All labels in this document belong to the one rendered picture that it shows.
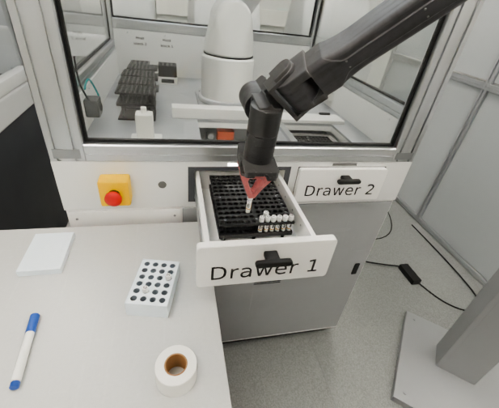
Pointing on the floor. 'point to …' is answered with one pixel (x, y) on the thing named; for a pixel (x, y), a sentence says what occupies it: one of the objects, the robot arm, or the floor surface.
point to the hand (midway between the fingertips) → (251, 193)
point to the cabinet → (374, 215)
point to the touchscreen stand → (463, 350)
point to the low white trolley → (93, 321)
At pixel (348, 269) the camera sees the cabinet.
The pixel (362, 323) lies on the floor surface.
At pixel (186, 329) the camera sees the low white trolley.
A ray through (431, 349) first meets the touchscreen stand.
